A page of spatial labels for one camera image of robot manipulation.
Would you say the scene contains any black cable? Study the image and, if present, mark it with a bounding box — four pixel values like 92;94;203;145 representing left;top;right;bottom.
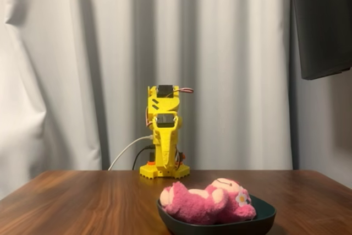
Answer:
131;144;155;171

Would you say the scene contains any white power cable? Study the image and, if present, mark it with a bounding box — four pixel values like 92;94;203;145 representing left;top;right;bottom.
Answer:
107;135;154;171

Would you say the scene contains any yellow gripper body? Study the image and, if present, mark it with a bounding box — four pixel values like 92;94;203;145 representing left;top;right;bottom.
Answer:
153;111;183;134

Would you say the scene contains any pink strawberry bear plush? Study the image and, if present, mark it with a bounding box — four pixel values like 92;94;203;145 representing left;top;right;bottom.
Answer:
159;177;257;225

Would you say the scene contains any dark green square plate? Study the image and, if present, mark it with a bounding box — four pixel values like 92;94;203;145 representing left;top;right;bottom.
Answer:
156;194;277;235

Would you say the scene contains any light grey curtain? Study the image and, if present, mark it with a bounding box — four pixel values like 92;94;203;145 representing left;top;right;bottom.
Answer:
0;0;352;200

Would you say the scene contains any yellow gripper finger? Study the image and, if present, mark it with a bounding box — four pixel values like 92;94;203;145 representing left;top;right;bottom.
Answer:
161;133;178;171
155;133;162;166

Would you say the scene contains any red white servo wire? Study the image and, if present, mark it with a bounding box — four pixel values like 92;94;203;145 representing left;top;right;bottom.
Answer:
173;87;194;95

